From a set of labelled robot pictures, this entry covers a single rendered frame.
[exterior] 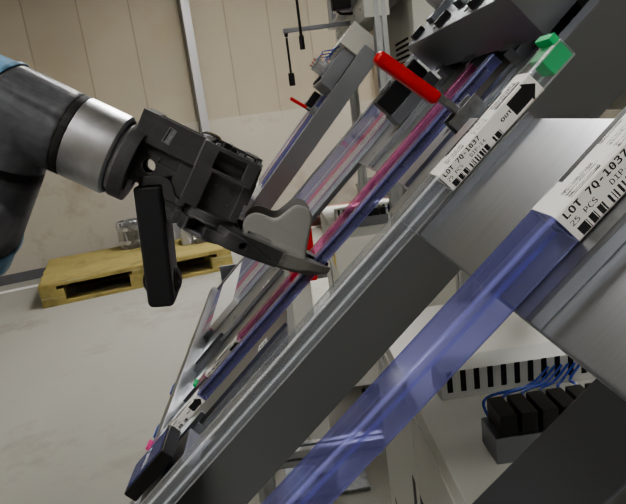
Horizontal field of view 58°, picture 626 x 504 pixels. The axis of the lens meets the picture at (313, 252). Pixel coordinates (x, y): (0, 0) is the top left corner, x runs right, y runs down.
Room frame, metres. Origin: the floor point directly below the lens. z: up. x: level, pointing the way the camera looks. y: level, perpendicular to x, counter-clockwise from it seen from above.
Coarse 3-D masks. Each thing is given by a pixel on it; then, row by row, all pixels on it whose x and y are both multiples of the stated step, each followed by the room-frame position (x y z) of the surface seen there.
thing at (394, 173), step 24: (480, 72) 0.52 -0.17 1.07; (456, 96) 0.52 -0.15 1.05; (432, 120) 0.53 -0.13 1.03; (408, 168) 0.52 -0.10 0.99; (384, 192) 0.52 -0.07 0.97; (360, 216) 0.52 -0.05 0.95; (336, 240) 0.52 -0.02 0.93; (288, 288) 0.52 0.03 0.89; (240, 360) 0.51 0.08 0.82; (216, 384) 0.51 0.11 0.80
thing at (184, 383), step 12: (204, 312) 0.94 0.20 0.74; (204, 324) 0.89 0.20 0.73; (192, 348) 0.78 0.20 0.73; (204, 348) 0.81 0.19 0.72; (192, 360) 0.75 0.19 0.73; (180, 372) 0.71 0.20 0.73; (192, 372) 0.72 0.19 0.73; (180, 384) 0.67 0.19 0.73; (192, 384) 0.69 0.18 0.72; (180, 396) 0.64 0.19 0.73; (168, 408) 0.60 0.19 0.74; (180, 408) 0.62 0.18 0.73; (168, 420) 0.58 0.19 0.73
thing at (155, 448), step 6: (162, 438) 0.42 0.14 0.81; (156, 444) 0.42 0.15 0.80; (150, 450) 0.42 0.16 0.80; (156, 450) 0.40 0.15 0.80; (144, 456) 0.42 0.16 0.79; (150, 456) 0.41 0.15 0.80; (138, 462) 0.43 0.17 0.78; (144, 462) 0.41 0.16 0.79; (138, 468) 0.41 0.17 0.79; (144, 468) 0.40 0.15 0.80; (132, 474) 0.41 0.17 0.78; (138, 474) 0.40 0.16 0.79; (132, 480) 0.40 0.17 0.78
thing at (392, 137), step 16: (560, 32) 0.49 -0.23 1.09; (464, 64) 0.72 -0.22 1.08; (512, 64) 0.54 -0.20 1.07; (448, 80) 0.73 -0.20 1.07; (496, 80) 0.54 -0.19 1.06; (480, 96) 0.55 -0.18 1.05; (496, 96) 0.51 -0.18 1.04; (416, 112) 0.76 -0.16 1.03; (400, 128) 0.76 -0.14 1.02; (448, 128) 0.56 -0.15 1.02; (384, 144) 0.78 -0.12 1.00; (432, 144) 0.57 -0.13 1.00; (368, 160) 0.80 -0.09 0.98; (384, 160) 0.71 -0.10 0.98; (416, 160) 0.58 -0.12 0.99; (432, 160) 0.53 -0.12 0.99; (416, 176) 0.53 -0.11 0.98
